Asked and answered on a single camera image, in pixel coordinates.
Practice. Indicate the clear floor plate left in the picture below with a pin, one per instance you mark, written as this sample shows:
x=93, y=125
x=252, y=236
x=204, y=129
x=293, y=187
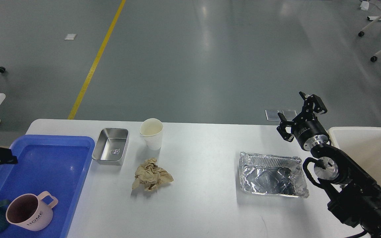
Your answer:
x=272, y=115

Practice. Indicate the white plastic bin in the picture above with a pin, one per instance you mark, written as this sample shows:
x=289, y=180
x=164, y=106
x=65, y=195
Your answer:
x=362, y=144

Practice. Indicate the stainless steel rectangular container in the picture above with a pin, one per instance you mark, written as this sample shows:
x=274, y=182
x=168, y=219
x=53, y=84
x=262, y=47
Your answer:
x=111, y=146

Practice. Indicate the blue plastic tray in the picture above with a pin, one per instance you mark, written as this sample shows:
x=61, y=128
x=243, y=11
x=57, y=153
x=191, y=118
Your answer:
x=57, y=164

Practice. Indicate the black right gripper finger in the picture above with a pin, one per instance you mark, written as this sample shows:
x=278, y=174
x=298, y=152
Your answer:
x=282, y=128
x=312, y=106

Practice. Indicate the clear floor plate right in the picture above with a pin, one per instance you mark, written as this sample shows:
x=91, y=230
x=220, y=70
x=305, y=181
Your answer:
x=289, y=114

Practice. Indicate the white paper cup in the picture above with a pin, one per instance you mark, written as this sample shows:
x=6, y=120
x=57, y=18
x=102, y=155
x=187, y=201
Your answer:
x=151, y=130

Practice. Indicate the aluminium foil tray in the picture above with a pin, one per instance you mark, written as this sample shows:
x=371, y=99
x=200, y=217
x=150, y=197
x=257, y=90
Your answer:
x=272, y=175

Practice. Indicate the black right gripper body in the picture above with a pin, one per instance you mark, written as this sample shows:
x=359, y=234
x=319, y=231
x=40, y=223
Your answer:
x=309, y=133

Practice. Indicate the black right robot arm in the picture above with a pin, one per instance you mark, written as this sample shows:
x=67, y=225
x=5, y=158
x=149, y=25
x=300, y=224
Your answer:
x=355, y=197

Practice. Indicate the clear floor plate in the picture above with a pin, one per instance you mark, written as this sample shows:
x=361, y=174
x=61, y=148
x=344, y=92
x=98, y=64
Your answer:
x=289, y=114
x=272, y=115

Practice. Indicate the crumpled brown paper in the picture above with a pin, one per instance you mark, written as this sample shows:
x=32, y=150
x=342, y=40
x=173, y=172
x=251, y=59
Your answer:
x=151, y=176

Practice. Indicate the pink mug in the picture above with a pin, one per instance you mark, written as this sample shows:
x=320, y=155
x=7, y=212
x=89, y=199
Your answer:
x=32, y=212

